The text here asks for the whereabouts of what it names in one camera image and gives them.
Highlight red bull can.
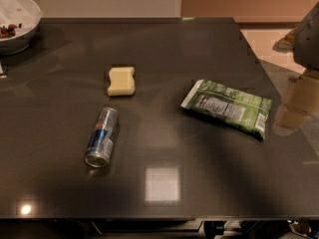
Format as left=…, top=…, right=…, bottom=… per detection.
left=84, top=108, right=120, bottom=168

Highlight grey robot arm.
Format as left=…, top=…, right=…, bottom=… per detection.
left=293, top=2, right=319, bottom=71

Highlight yellow sponge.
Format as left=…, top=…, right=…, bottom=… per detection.
left=107, top=67, right=136, bottom=97

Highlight green snack bag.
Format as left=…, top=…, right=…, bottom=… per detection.
left=180, top=79, right=272, bottom=140

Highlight white bowl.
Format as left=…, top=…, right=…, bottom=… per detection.
left=0, top=0, right=43, bottom=55

